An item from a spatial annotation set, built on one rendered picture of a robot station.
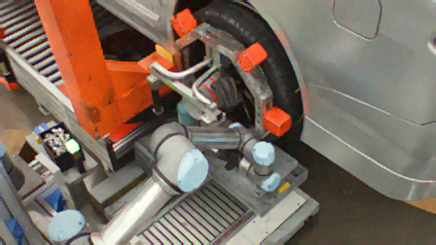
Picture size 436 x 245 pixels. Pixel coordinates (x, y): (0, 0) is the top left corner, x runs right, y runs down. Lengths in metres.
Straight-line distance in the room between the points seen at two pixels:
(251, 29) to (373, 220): 1.32
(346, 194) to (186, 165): 1.62
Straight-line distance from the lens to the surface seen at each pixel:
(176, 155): 1.58
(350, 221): 2.95
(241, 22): 2.14
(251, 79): 2.10
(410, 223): 3.01
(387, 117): 1.85
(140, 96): 2.69
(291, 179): 2.86
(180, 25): 2.29
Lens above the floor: 2.44
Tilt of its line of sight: 46 degrees down
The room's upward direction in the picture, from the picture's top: 5 degrees counter-clockwise
